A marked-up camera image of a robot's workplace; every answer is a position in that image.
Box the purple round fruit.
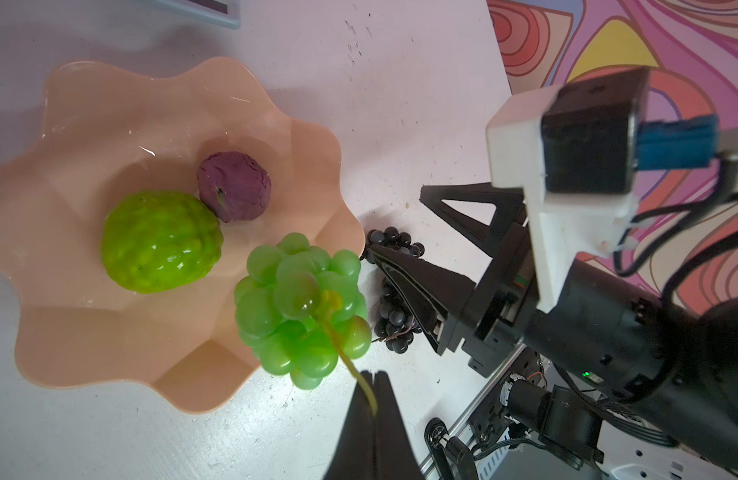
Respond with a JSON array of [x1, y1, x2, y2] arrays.
[[197, 151, 272, 223]]

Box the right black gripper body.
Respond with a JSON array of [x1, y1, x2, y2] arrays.
[[463, 197, 538, 378]]

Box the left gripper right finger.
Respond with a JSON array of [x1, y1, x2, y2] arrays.
[[374, 371, 424, 480]]

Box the dark purple grape bunch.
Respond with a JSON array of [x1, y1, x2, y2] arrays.
[[361, 226, 426, 354]]

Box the green bumpy round fruit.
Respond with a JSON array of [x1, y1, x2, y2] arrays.
[[101, 190, 224, 294]]

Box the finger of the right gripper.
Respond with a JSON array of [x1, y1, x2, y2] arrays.
[[368, 245, 476, 355], [420, 183, 528, 264]]

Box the pink scalloped fruit bowl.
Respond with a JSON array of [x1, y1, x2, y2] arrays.
[[0, 56, 367, 415]]

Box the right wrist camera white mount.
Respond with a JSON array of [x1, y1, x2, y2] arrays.
[[486, 65, 721, 314]]

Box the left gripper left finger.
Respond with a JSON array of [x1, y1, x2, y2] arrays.
[[323, 383, 375, 480]]

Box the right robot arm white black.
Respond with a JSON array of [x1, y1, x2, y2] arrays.
[[365, 184, 738, 474]]

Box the green grape bunch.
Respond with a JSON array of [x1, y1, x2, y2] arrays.
[[234, 233, 378, 413]]

